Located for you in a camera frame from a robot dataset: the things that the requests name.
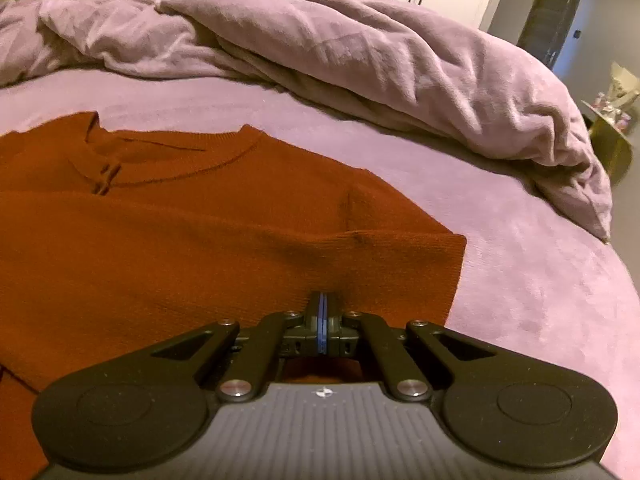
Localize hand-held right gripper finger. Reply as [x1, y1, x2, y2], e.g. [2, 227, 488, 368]
[324, 291, 497, 404]
[151, 291, 325, 404]

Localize rust orange knit sweater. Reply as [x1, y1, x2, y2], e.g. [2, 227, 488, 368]
[0, 111, 468, 480]

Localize bed with lilac sheet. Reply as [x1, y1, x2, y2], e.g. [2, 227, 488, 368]
[0, 67, 640, 467]

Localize crumpled lilac blanket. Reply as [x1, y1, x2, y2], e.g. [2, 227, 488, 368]
[0, 0, 614, 244]

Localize round gold side table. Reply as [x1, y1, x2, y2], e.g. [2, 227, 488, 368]
[580, 100, 640, 187]

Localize white vase with flowers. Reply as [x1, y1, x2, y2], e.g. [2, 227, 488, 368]
[592, 61, 640, 129]

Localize dark grey door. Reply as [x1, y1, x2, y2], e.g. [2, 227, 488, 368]
[517, 0, 587, 69]

